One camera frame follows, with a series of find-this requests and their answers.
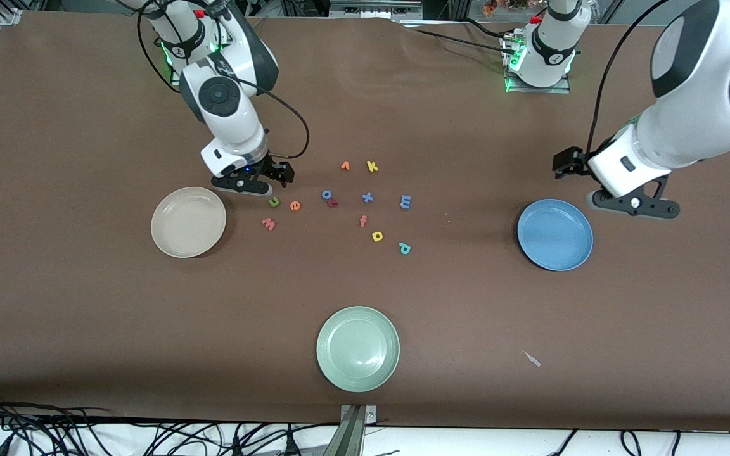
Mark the yellow foam letter k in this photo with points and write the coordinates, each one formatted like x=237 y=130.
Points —
x=371 y=166

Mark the brown table cover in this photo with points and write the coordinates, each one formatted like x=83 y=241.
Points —
x=118 y=329

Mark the orange decorative foliage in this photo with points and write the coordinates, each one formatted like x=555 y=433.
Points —
x=490 y=7

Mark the aluminium frame beam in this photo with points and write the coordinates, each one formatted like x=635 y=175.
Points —
x=371 y=9

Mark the beige plate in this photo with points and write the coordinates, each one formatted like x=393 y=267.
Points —
x=188 y=222

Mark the pink foam letter w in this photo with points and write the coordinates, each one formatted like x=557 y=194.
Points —
x=268 y=223

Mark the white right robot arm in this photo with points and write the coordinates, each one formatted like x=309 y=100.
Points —
x=225 y=101

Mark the blue foam letter m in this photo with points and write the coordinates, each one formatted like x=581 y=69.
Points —
x=405 y=202

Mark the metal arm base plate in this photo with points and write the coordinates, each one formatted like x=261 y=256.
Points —
x=558 y=90
x=175 y=79

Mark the pale green plate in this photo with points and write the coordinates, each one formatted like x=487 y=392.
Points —
x=358 y=349

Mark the small white paper scrap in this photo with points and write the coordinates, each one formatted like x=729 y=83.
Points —
x=533 y=359

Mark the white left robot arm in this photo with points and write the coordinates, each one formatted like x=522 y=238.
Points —
x=701 y=114

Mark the orange foam letter e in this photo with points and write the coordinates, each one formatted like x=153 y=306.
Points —
x=294 y=205

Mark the blue plate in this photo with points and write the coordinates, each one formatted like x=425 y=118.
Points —
x=555 y=235

